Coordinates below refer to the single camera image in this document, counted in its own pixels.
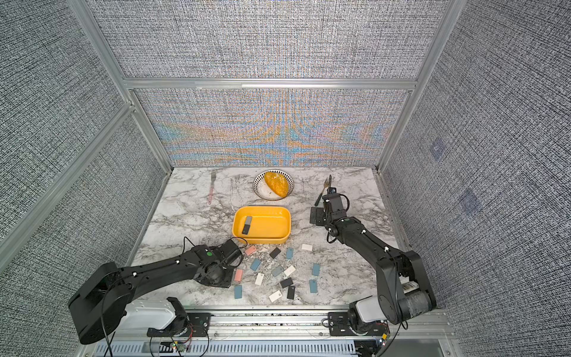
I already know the pink eraser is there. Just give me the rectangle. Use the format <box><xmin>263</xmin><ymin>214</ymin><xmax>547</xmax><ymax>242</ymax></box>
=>
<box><xmin>234</xmin><ymin>269</ymin><xmax>244</xmax><ymax>282</ymax></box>
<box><xmin>245</xmin><ymin>245</ymin><xmax>257</xmax><ymax>256</ymax></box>

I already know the blue eraser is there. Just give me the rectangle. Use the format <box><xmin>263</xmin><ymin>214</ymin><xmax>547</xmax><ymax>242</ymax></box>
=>
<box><xmin>233</xmin><ymin>285</ymin><xmax>242</xmax><ymax>300</ymax></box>
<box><xmin>309</xmin><ymin>280</ymin><xmax>318</xmax><ymax>294</ymax></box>
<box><xmin>312</xmin><ymin>263</ymin><xmax>321</xmax><ymax>277</ymax></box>
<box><xmin>250</xmin><ymin>258</ymin><xmax>262</xmax><ymax>272</ymax></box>
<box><xmin>285</xmin><ymin>248</ymin><xmax>294</xmax><ymax>260</ymax></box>

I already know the black eraser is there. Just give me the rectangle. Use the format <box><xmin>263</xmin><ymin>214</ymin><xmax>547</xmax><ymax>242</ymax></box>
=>
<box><xmin>280</xmin><ymin>278</ymin><xmax>293</xmax><ymax>289</ymax></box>
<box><xmin>269</xmin><ymin>248</ymin><xmax>281</xmax><ymax>259</ymax></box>
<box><xmin>242</xmin><ymin>216</ymin><xmax>253</xmax><ymax>235</ymax></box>
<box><xmin>287</xmin><ymin>285</ymin><xmax>296</xmax><ymax>300</ymax></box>

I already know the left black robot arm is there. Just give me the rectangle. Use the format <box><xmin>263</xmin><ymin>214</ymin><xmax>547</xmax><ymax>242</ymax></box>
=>
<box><xmin>68</xmin><ymin>239</ymin><xmax>243</xmax><ymax>345</ymax></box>

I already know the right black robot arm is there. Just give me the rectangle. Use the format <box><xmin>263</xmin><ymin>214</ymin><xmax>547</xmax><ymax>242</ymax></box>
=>
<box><xmin>309</xmin><ymin>176</ymin><xmax>437</xmax><ymax>335</ymax></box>

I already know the white eraser middle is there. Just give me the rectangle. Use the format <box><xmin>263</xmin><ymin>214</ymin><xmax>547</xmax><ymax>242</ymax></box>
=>
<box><xmin>254</xmin><ymin>273</ymin><xmax>265</xmax><ymax>286</ymax></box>

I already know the yellow storage box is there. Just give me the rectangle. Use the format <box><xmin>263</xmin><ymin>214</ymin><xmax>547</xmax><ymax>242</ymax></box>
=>
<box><xmin>232</xmin><ymin>205</ymin><xmax>291</xmax><ymax>245</ymax></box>

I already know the grey eraser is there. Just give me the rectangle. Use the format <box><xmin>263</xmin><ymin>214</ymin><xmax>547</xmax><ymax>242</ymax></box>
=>
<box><xmin>272</xmin><ymin>265</ymin><xmax>285</xmax><ymax>278</ymax></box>

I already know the white eraser bottom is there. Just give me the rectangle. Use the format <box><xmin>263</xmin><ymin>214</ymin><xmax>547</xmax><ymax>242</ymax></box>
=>
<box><xmin>269</xmin><ymin>290</ymin><xmax>283</xmax><ymax>303</ymax></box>

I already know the cream eraser centre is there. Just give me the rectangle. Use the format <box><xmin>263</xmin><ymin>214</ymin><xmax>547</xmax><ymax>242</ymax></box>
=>
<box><xmin>283</xmin><ymin>266</ymin><xmax>296</xmax><ymax>278</ymax></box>

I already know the black eraser bottom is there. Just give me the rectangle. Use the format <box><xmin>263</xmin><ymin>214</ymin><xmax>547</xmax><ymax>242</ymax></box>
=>
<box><xmin>287</xmin><ymin>285</ymin><xmax>296</xmax><ymax>300</ymax></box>

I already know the yellow bread loaf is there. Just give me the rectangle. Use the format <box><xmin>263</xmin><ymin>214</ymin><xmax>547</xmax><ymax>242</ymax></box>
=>
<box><xmin>264</xmin><ymin>172</ymin><xmax>289</xmax><ymax>198</ymax></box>

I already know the patterned white bowl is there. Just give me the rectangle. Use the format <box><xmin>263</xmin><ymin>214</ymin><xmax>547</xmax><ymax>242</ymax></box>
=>
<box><xmin>253</xmin><ymin>169</ymin><xmax>294</xmax><ymax>201</ymax></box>

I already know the green handled gold fork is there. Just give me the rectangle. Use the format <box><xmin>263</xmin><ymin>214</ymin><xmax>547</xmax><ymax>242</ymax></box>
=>
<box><xmin>314</xmin><ymin>178</ymin><xmax>330</xmax><ymax>207</ymax></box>

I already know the aluminium front rail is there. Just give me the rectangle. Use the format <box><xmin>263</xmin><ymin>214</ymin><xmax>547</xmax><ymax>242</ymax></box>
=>
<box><xmin>116</xmin><ymin>306</ymin><xmax>458</xmax><ymax>340</ymax></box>

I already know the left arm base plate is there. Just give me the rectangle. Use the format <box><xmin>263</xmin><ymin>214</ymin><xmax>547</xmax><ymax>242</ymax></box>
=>
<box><xmin>147</xmin><ymin>312</ymin><xmax>212</xmax><ymax>338</ymax></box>

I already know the pink handled fork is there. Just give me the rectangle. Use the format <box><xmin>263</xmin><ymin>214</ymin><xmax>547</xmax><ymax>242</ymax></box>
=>
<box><xmin>208</xmin><ymin>170</ymin><xmax>217</xmax><ymax>205</ymax></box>

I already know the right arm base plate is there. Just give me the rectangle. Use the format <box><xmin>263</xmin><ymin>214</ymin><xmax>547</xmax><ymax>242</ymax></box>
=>
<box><xmin>324</xmin><ymin>312</ymin><xmax>390</xmax><ymax>338</ymax></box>

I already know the white slotted cable duct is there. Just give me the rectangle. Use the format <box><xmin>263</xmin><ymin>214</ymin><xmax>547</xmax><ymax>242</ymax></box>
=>
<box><xmin>93</xmin><ymin>340</ymin><xmax>358</xmax><ymax>356</ymax></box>

